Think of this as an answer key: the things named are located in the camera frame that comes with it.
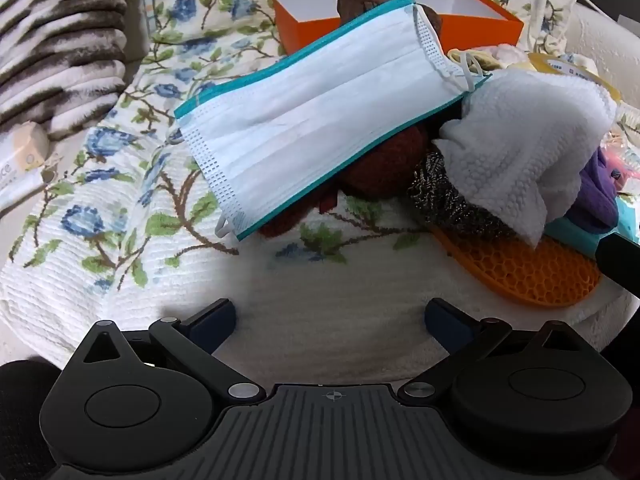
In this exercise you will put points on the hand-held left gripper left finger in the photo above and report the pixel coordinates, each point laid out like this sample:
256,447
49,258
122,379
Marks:
212,325

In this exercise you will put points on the steel wool scrubber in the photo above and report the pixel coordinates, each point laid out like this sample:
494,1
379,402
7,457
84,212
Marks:
450,195

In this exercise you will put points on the pink packet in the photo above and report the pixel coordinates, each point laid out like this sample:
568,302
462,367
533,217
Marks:
625,165

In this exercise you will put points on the dark red knitted item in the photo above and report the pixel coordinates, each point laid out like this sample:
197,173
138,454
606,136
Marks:
385,165

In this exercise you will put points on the pale yellow cloth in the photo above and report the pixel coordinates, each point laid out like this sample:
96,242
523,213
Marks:
475,57

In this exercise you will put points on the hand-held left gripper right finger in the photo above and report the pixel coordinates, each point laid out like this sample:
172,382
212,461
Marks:
447,327

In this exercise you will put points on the white textured cover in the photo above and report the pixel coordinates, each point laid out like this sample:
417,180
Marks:
610,40

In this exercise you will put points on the teal packet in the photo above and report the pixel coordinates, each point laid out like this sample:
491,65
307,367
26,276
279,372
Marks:
570,235

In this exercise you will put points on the brown knitted cylinder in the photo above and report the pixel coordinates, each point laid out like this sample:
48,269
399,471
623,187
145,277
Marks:
360,0

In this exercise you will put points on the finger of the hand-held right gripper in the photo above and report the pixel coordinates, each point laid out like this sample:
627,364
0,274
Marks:
622,262

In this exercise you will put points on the brown white striped fuzzy blanket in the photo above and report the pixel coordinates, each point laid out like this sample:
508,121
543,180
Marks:
60,60

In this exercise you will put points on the white textured cloth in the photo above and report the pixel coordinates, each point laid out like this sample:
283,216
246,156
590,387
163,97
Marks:
525,135

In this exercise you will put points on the white tissue packet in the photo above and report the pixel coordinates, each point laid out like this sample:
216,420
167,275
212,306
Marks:
20,160

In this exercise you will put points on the floral blanket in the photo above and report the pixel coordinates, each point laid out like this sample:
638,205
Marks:
125,240

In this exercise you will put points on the purple knitted cloth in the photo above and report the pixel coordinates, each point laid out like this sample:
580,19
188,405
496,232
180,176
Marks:
595,195

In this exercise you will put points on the orange silicone honeycomb mat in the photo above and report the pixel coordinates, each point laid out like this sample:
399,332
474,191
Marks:
525,270

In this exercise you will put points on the orange cardboard box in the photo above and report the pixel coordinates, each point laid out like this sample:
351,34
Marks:
480,30

